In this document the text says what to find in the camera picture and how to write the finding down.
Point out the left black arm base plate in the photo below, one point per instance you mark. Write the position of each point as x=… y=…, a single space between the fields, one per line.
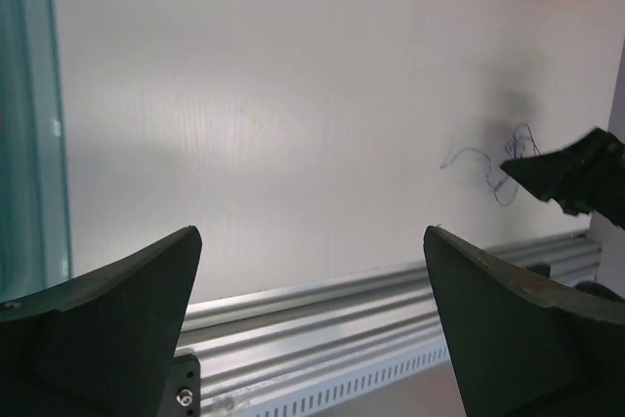
x=182 y=397

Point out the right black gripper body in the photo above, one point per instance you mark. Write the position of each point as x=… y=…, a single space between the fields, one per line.
x=600 y=182

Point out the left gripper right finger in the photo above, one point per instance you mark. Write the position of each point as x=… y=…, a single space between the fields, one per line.
x=520 y=343

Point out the aluminium mounting rail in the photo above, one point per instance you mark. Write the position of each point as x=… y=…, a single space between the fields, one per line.
x=253 y=340

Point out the white slotted cable duct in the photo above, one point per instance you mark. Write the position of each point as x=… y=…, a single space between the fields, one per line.
x=308 y=394

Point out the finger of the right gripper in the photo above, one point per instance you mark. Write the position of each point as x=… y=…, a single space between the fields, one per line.
x=540 y=175

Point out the teal translucent plastic bin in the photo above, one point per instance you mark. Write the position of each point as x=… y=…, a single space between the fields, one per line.
x=35 y=231

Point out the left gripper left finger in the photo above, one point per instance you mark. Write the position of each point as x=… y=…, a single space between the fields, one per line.
x=102 y=343

